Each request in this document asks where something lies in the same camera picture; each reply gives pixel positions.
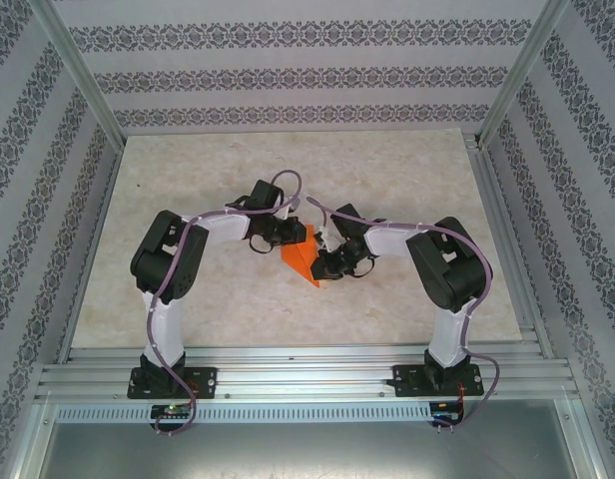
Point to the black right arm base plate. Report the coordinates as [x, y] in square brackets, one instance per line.
[405, 381]

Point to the aluminium frame post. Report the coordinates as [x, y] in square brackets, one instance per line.
[80, 75]
[524, 75]

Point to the aluminium rail beam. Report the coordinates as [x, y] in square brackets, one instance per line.
[307, 371]

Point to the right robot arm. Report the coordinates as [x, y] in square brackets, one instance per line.
[452, 269]

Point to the grey metal sheet panel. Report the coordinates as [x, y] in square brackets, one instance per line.
[307, 451]

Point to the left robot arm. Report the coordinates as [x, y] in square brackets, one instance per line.
[168, 259]

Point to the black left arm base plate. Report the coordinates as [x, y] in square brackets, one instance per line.
[207, 381]

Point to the small circuit board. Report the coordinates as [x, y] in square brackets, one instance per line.
[447, 409]
[170, 410]

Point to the orange paper sheet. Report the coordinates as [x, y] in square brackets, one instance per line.
[297, 257]

